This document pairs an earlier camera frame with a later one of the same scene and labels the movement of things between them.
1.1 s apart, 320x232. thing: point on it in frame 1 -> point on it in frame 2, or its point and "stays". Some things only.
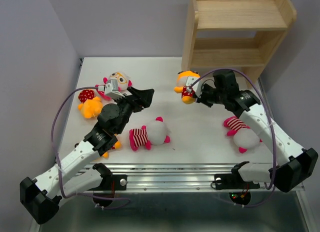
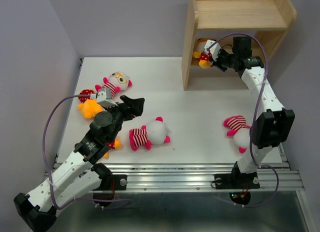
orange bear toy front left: [117, 145] stays
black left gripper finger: [147, 98] -> [137, 107]
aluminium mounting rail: [185, 177] stays
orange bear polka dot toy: [188, 93] -> [205, 61]
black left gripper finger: [140, 94] -> [129, 102]
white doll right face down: [244, 138] stays
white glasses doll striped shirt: [124, 82] stays
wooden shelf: [236, 30] stays
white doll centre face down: [155, 133] stays
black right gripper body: [210, 96] -> [225, 60]
